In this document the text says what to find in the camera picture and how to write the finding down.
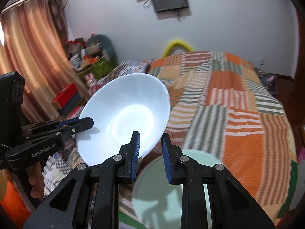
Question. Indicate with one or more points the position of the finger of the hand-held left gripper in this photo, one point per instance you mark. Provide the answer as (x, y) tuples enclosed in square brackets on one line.
[(81, 125), (66, 123)]

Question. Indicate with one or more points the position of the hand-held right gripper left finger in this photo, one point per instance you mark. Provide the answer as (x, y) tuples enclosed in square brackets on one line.
[(135, 152)]

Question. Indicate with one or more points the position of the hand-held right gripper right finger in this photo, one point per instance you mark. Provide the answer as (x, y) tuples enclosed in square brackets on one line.
[(166, 159)]

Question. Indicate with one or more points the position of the mint green plate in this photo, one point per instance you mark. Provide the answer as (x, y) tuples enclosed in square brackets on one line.
[(154, 195)]

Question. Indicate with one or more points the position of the white bowl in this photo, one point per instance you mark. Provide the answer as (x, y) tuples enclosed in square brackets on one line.
[(124, 95)]

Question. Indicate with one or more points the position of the person's left hand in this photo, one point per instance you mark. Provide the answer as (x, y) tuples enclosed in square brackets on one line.
[(37, 179)]

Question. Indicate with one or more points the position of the dark grey box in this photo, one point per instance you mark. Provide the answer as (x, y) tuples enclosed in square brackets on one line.
[(71, 105)]

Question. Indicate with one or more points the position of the red box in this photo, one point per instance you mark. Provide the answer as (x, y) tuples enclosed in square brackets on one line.
[(66, 95)]

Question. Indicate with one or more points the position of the pink bunny toy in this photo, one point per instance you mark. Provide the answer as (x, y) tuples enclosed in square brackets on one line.
[(90, 81)]

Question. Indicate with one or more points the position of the orange curtain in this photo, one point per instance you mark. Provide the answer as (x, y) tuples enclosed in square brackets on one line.
[(31, 59)]

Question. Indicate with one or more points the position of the green cardboard box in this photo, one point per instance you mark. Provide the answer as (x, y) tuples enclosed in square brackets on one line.
[(95, 69)]

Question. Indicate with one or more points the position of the orange striped blanket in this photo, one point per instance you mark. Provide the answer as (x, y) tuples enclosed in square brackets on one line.
[(226, 128)]

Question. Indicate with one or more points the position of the grey plush toy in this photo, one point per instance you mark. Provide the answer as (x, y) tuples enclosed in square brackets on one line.
[(104, 45)]

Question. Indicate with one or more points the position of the yellow foam tube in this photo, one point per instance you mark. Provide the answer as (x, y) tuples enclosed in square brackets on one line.
[(176, 43)]

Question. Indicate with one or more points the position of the dark cloth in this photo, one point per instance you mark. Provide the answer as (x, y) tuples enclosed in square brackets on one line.
[(268, 79)]

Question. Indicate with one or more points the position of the small black monitor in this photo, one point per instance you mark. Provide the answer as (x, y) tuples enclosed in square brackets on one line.
[(170, 0)]

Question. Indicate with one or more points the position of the brown wooden door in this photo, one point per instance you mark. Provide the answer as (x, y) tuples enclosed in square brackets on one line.
[(297, 64)]

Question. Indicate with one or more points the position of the white wall outlet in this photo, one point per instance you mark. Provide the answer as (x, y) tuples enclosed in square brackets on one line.
[(262, 61)]

